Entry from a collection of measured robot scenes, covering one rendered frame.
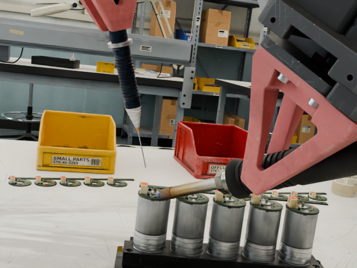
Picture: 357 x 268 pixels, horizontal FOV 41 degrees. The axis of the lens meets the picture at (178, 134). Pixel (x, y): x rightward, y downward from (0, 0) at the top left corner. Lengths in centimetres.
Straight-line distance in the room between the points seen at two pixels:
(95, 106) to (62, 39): 224
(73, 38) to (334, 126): 240
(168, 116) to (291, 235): 411
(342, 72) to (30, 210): 35
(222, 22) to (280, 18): 433
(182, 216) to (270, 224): 6
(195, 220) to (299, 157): 12
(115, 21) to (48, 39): 229
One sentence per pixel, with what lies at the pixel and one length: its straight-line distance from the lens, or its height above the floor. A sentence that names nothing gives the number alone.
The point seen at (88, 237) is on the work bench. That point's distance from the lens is 43.
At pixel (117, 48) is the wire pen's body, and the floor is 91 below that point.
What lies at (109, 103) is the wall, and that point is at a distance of 478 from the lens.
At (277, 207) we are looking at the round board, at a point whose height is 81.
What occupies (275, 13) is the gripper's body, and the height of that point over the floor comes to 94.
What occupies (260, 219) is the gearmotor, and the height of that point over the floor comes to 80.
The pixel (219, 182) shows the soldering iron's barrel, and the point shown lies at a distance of 30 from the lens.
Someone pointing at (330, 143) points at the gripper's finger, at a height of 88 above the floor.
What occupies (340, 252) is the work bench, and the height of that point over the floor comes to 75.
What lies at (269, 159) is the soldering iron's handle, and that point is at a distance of 27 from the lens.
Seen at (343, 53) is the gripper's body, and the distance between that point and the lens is 21.
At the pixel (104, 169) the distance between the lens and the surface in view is 62.
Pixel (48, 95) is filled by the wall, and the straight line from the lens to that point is 474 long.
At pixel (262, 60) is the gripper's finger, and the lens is 25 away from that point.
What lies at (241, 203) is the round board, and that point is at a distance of 36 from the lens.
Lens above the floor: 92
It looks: 10 degrees down
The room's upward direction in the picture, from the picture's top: 7 degrees clockwise
